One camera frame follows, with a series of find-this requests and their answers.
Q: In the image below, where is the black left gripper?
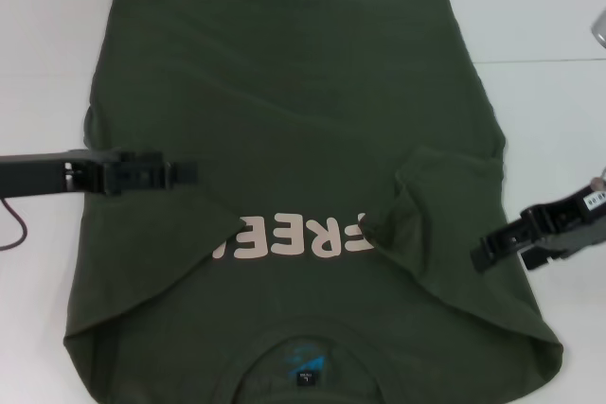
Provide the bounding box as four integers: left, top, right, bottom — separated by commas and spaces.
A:
0, 148, 199, 201

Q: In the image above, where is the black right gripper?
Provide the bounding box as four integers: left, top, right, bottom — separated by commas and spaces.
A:
470, 187, 606, 273

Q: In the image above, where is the dark green FREE! t-shirt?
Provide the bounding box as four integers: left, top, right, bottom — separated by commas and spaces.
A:
62, 0, 567, 404

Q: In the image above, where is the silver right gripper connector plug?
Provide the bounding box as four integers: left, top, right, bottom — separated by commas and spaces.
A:
586, 163, 606, 193

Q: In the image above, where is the dark left gripper cable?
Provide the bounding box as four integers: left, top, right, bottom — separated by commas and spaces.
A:
0, 200, 29, 253

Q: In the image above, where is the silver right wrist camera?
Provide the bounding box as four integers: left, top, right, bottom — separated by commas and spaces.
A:
589, 10, 606, 51

